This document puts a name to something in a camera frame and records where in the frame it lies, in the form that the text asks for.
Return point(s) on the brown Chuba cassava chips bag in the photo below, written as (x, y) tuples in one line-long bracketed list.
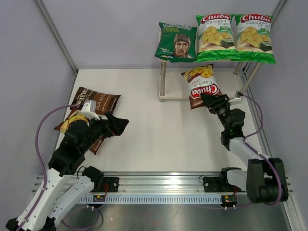
[(201, 80)]

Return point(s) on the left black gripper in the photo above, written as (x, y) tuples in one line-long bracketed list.
[(119, 124)]

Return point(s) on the right aluminium frame post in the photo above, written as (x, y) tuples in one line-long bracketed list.
[(276, 11)]

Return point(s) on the brown Kettle sea salt bag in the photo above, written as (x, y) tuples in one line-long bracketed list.
[(104, 102)]

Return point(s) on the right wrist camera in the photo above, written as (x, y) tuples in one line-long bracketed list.
[(239, 95)]

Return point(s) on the green Chuba cassava chips bag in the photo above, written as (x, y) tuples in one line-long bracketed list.
[(253, 42)]

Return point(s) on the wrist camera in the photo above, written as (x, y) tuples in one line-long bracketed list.
[(239, 95), (88, 110)]

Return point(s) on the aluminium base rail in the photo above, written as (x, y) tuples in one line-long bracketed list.
[(155, 188)]

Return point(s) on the left aluminium frame post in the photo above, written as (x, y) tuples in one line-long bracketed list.
[(52, 28)]

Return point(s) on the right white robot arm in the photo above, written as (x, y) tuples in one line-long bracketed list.
[(250, 156)]

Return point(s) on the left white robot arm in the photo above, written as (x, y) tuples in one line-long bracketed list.
[(47, 208)]

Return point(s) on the aluminium frame post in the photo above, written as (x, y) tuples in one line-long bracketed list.
[(276, 11), (52, 28)]

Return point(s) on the dark green Real chips bag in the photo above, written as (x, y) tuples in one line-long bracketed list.
[(177, 43)]

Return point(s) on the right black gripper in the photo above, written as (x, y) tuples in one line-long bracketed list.
[(210, 99)]

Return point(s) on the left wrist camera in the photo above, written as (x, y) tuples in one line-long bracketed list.
[(88, 110)]

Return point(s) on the white two-tier wooden shelf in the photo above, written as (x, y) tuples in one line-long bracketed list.
[(232, 81)]

